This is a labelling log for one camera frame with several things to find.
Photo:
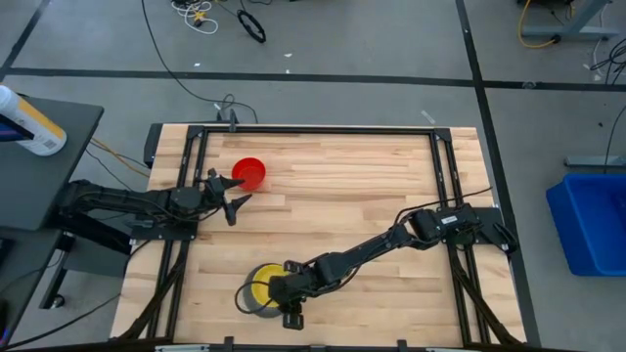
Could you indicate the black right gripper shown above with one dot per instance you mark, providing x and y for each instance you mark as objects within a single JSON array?
[{"x": 300, "y": 288}]

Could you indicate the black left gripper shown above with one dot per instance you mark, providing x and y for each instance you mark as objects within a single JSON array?
[{"x": 215, "y": 193}]

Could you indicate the yellow plastic bowl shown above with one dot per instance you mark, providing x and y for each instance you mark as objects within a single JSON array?
[{"x": 261, "y": 281}]

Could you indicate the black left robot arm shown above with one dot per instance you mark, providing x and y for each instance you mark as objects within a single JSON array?
[{"x": 132, "y": 200}]

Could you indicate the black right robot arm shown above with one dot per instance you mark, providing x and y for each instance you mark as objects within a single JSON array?
[{"x": 371, "y": 249}]

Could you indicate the red plastic bowl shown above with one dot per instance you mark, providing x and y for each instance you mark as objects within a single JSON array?
[{"x": 248, "y": 172}]

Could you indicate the large grey plastic bowl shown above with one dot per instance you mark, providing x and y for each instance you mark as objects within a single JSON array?
[{"x": 250, "y": 303}]

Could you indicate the black box on table edge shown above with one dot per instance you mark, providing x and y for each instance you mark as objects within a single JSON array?
[{"x": 152, "y": 144}]

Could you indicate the black side table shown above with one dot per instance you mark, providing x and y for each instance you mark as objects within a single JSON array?
[{"x": 39, "y": 186}]

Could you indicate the white and yellow canister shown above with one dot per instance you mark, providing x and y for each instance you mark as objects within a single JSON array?
[{"x": 34, "y": 127}]

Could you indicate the blue plastic bin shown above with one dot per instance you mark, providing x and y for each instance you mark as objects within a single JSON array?
[{"x": 594, "y": 225}]

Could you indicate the grey metal floor bar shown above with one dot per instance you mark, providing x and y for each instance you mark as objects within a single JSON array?
[{"x": 594, "y": 162}]

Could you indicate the grey metal stand base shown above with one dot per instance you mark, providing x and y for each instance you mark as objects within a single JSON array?
[{"x": 567, "y": 31}]

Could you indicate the black camera post clamp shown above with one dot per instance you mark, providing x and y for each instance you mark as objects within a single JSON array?
[{"x": 230, "y": 119}]

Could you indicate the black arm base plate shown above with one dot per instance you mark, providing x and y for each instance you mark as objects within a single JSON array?
[
  {"x": 156, "y": 233},
  {"x": 494, "y": 230}
]

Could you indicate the black aluminium table frame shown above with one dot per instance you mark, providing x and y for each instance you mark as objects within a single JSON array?
[{"x": 318, "y": 130}]

